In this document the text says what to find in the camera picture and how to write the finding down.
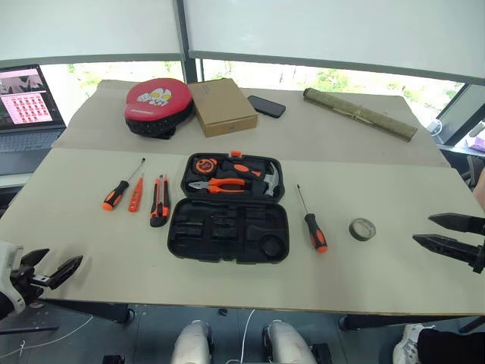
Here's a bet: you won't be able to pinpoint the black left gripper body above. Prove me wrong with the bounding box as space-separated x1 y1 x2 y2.
11 265 49 305

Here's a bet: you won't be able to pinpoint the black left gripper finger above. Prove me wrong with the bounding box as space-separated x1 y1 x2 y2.
20 248 51 271
45 255 84 291

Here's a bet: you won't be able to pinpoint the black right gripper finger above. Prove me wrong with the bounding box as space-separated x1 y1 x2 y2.
427 212 485 236
411 234 485 275

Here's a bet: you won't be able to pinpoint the black tool case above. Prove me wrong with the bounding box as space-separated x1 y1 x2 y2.
167 149 291 265

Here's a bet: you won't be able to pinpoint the black table leg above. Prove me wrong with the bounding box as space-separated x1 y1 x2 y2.
36 297 136 325

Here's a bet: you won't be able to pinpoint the grey tape roll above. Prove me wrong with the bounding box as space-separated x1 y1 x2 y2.
348 217 377 242

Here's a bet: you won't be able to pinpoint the black trouser leg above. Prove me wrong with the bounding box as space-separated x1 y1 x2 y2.
416 327 485 364

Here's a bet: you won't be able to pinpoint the orange voltage tester pen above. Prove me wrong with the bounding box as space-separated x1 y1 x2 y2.
127 172 146 214

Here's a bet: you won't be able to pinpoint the white sneaker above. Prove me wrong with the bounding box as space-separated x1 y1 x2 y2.
391 322 437 364

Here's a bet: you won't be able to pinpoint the orange black utility knife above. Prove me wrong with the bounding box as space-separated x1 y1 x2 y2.
149 174 172 229

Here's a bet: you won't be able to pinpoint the rolled bamboo mat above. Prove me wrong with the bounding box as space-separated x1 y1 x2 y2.
302 87 419 144

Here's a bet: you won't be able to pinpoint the silver left robot leg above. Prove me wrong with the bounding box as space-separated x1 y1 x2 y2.
170 319 211 364

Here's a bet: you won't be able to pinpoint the silver robot leg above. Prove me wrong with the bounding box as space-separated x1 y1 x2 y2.
170 319 211 364
261 318 316 364

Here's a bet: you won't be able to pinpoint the open laptop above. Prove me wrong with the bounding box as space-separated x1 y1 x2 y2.
0 64 67 177

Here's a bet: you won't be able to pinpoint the orange black tape measure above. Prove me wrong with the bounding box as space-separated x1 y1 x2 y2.
193 155 218 177

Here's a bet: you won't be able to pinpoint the silver right robot leg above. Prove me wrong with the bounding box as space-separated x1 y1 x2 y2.
261 318 316 364

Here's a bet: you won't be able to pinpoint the red round boxing pad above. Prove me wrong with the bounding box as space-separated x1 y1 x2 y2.
124 78 196 141

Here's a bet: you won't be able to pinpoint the black smartphone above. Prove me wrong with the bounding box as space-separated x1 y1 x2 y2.
246 94 287 120

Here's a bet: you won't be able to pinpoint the white roller blind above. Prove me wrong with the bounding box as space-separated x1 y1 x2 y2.
183 0 485 80
0 0 186 62

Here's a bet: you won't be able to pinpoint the brown cardboard box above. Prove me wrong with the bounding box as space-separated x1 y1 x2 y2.
187 77 259 138

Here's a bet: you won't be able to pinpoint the flathead screwdriver orange black handle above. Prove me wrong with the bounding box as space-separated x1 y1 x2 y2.
101 157 147 212

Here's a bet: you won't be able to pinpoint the Phillips screwdriver orange black handle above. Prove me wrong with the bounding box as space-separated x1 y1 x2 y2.
296 184 329 255

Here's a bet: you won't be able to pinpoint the pliers with orange handles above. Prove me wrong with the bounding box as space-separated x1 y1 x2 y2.
187 177 248 196

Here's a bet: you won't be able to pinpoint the thin white cable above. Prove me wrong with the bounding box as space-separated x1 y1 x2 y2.
232 309 257 364

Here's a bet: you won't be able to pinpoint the claw hammer orange black handle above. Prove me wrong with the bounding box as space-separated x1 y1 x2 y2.
221 158 286 199

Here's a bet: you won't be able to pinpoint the dark window frame post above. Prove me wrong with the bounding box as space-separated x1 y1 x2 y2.
175 0 202 83

